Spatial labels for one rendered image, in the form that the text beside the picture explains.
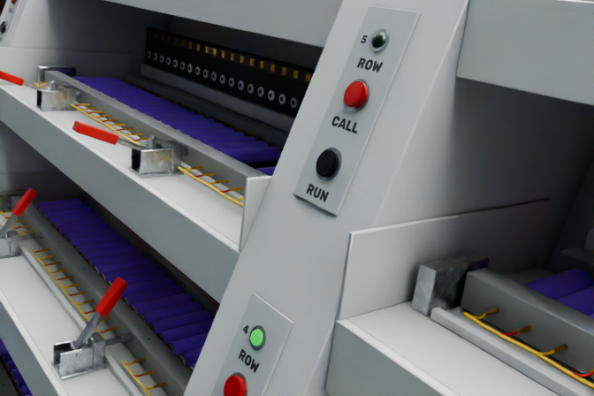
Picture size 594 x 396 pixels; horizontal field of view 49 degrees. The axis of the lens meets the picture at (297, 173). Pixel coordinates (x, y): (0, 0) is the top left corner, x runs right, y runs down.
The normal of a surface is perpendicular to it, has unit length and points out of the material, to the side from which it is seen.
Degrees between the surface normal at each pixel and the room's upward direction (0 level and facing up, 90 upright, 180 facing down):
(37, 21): 90
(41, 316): 19
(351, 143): 90
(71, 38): 90
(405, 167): 90
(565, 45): 109
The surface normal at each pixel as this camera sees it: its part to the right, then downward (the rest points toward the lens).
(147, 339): 0.12, -0.96
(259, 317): -0.70, -0.25
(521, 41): -0.79, 0.07
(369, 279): 0.61, 0.28
